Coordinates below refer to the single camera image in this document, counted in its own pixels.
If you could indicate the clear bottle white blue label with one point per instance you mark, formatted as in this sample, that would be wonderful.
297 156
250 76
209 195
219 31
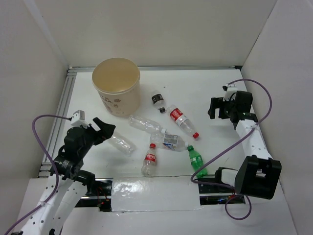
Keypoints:
168 142

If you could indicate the small bottle black label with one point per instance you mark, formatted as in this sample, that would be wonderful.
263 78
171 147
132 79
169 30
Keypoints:
158 101

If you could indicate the green plastic bottle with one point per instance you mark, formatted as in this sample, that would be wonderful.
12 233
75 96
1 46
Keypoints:
196 161

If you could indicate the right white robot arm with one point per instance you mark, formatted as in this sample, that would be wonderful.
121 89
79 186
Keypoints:
259 173

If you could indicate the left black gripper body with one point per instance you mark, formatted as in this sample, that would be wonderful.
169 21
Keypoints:
91 133

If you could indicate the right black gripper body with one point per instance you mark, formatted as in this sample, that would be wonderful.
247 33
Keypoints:
230 106

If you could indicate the aluminium frame rail left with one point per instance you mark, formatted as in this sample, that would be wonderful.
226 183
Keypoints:
58 124

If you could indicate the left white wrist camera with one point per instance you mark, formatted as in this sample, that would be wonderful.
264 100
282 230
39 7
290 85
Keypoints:
79 117

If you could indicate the beige round paper bin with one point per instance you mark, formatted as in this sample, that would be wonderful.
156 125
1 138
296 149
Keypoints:
117 81

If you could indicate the small red label cola bottle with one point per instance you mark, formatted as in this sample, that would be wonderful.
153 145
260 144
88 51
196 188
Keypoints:
150 162

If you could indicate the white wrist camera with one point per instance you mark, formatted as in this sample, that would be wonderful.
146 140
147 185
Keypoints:
230 92
79 117

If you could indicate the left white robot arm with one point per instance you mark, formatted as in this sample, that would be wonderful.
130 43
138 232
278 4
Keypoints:
67 182

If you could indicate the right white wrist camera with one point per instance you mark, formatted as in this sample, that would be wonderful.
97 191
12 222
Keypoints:
230 92

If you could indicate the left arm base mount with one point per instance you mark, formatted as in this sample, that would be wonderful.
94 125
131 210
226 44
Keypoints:
99 197

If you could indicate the clear bottle without label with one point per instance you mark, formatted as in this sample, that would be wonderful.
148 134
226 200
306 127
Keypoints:
122 144

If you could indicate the clear crushed bottle white cap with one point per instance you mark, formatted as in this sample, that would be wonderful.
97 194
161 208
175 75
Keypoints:
146 125

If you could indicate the large red label bottle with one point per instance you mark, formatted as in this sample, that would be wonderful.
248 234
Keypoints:
182 121

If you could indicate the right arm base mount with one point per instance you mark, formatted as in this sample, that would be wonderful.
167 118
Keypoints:
215 195

